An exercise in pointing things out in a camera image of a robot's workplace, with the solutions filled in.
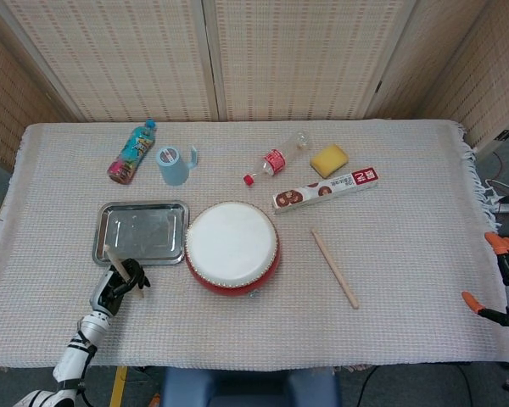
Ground red drum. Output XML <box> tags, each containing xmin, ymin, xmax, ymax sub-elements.
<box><xmin>183</xmin><ymin>201</ymin><xmax>282</xmax><ymax>298</ymax></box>

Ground colourful drink bottle blue cap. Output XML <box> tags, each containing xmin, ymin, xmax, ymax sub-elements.
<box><xmin>106</xmin><ymin>119</ymin><xmax>159</xmax><ymax>186</ymax></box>

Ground bamboo folding screen panel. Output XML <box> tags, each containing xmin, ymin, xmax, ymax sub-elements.
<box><xmin>422</xmin><ymin>0</ymin><xmax>509</xmax><ymax>160</ymax></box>
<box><xmin>0</xmin><ymin>12</ymin><xmax>69</xmax><ymax>170</ymax></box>
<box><xmin>201</xmin><ymin>0</ymin><xmax>421</xmax><ymax>122</ymax></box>
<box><xmin>366</xmin><ymin>0</ymin><xmax>491</xmax><ymax>122</ymax></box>
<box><xmin>0</xmin><ymin>0</ymin><xmax>220</xmax><ymax>124</ymax></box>

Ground clear bottle red cap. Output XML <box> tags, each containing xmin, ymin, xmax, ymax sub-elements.
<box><xmin>243</xmin><ymin>131</ymin><xmax>311</xmax><ymax>187</ymax></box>

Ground wooden drumstick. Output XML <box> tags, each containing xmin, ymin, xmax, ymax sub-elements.
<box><xmin>310</xmin><ymin>229</ymin><xmax>361</xmax><ymax>310</ymax></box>
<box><xmin>103</xmin><ymin>244</ymin><xmax>146</xmax><ymax>300</ymax></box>

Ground rectangular metal tray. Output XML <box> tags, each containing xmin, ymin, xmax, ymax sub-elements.
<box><xmin>92</xmin><ymin>200</ymin><xmax>191</xmax><ymax>267</ymax></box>

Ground yellow floor tape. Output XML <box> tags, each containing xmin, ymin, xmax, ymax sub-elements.
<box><xmin>109</xmin><ymin>366</ymin><xmax>129</xmax><ymax>407</ymax></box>

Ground long cling film box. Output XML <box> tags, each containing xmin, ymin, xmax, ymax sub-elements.
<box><xmin>271</xmin><ymin>168</ymin><xmax>383</xmax><ymax>215</ymax></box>

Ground black floor cable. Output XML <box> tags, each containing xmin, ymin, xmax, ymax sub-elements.
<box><xmin>359</xmin><ymin>364</ymin><xmax>383</xmax><ymax>407</ymax></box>

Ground red cable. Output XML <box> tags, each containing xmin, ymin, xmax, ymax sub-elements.
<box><xmin>490</xmin><ymin>150</ymin><xmax>506</xmax><ymax>181</ymax></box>

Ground light blue plastic mug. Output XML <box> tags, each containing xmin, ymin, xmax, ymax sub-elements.
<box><xmin>155</xmin><ymin>144</ymin><xmax>199</xmax><ymax>187</ymax></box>

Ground yellow sponge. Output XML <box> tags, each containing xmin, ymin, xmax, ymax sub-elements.
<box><xmin>309</xmin><ymin>143</ymin><xmax>350</xmax><ymax>179</ymax></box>

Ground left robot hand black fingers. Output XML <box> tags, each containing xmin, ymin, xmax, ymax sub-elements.
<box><xmin>88</xmin><ymin>258</ymin><xmax>151</xmax><ymax>319</ymax></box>

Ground woven beige tablecloth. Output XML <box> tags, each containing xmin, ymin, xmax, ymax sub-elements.
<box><xmin>0</xmin><ymin>119</ymin><xmax>509</xmax><ymax>369</ymax></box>

